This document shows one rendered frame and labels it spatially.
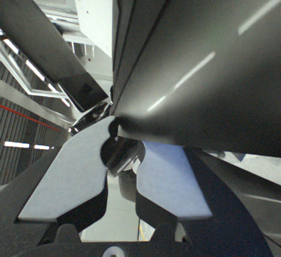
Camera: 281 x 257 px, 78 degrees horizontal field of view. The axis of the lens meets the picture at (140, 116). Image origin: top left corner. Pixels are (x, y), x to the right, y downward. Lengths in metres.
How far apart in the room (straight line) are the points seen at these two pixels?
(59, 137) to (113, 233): 7.52
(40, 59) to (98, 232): 7.58
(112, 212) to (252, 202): 7.33
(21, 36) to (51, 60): 0.05
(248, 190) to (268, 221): 0.04
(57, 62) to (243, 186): 0.34
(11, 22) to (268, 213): 0.42
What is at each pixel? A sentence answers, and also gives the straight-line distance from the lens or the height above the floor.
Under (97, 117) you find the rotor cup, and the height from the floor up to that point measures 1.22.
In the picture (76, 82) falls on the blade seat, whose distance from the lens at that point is 0.34.
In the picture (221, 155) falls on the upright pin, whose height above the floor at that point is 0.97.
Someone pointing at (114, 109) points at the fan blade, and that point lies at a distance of 0.16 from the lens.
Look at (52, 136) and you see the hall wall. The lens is 13.11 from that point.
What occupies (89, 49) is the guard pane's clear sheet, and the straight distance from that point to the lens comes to 1.22.
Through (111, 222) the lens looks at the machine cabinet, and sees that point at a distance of 7.64.
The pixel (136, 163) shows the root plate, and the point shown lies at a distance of 0.32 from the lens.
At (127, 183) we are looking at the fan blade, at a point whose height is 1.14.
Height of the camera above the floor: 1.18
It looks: 6 degrees down
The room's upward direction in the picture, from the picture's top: 83 degrees counter-clockwise
